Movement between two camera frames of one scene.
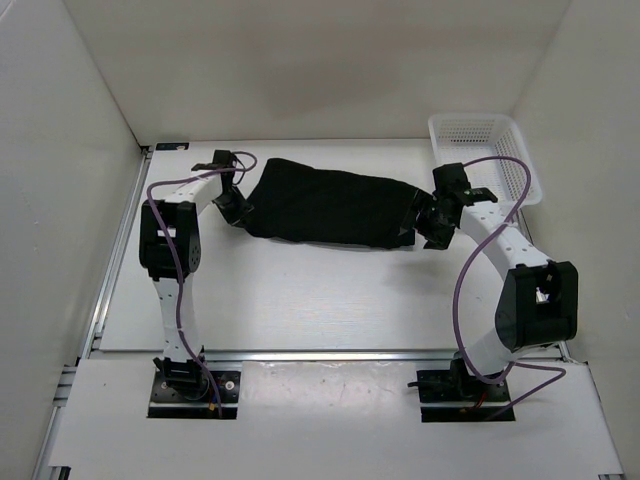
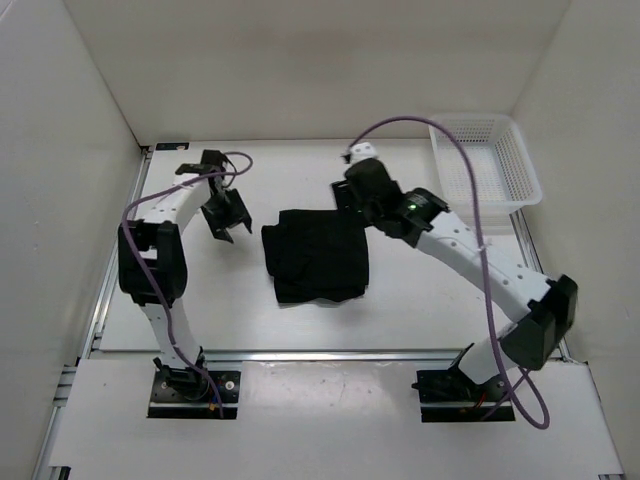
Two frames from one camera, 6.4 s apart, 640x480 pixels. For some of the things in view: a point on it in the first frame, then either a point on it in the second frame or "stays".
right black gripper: x=437 y=239 to x=344 y=198
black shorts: x=304 y=202 to x=317 y=255
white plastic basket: x=466 y=137 stays
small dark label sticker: x=172 y=146 stays
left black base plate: x=164 y=402 stays
